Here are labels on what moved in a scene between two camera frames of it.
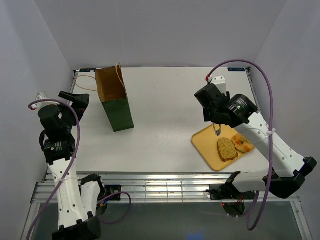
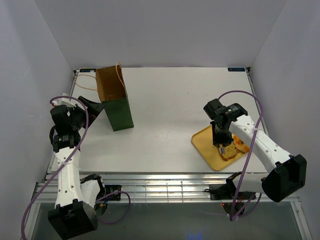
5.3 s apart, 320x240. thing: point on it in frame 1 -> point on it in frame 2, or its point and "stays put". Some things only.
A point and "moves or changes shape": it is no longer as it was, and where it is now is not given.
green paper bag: [112, 91] stays put
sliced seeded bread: [226, 149] stays put
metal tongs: [217, 129] moves or changes shape
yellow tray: [206, 141] stays put
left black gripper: [80, 101] -> [95, 108]
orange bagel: [242, 144] stays put
